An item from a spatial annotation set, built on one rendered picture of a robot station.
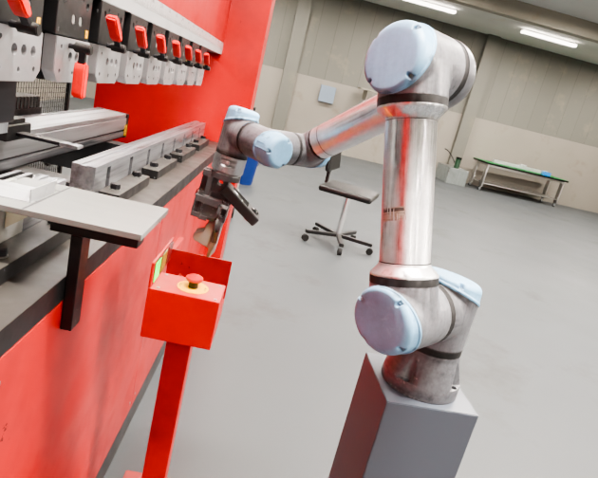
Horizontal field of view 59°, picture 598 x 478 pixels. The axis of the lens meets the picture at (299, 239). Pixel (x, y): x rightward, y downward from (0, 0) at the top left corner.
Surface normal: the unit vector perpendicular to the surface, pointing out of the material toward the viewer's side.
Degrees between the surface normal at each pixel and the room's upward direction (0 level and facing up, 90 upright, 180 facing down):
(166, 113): 90
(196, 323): 90
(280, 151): 93
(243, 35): 90
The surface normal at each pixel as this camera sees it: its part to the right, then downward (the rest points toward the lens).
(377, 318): -0.71, 0.16
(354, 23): 0.09, 0.29
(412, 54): -0.70, -0.10
